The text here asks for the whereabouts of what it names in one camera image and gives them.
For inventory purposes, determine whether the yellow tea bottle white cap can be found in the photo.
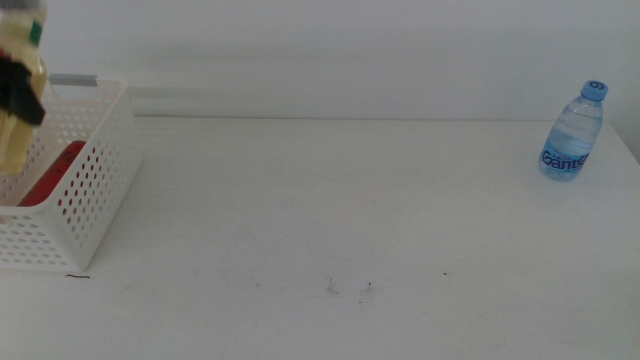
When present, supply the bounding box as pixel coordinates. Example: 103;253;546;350
0;0;50;177

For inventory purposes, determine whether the red packet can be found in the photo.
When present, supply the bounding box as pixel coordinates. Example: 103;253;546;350
18;140;87;208

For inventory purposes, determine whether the clear water bottle blue cap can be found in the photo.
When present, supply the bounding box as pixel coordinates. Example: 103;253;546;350
538;79;610;182

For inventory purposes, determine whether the white perforated plastic basket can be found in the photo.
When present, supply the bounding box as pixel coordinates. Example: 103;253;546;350
0;73;144;273

